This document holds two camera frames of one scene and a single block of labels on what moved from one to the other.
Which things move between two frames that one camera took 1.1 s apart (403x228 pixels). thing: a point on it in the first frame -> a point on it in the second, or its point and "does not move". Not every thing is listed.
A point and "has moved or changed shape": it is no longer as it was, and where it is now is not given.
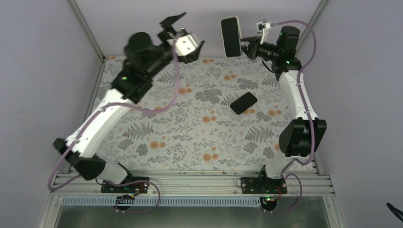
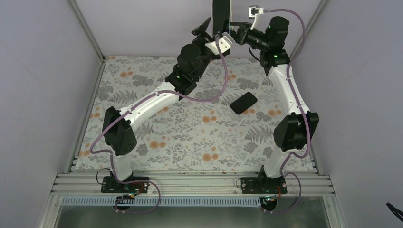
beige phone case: x=232 y=36 -> x=231 y=27
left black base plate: x=142 y=187 does not move
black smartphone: x=231 y=38 has moved or changed shape
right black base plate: x=251 y=185 does not move
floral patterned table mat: x=190 y=127 does not move
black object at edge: x=393 y=209 does not move
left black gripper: x=167 y=24 -> x=201 y=30
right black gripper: x=251 y=51 -> x=240 y=37
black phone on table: x=243 y=102 does not move
